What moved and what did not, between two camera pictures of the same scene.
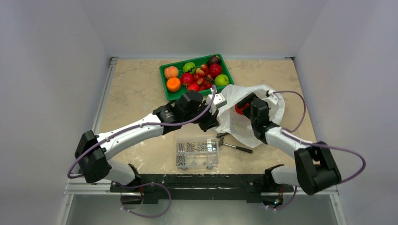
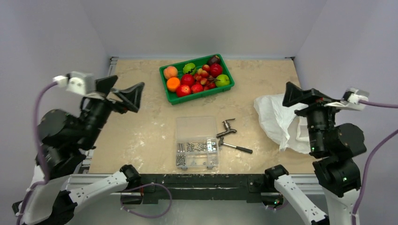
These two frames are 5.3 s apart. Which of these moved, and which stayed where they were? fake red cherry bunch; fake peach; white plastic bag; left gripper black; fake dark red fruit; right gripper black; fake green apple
Moved: left gripper black; right gripper black; white plastic bag
Stayed: fake red cherry bunch; fake green apple; fake dark red fruit; fake peach
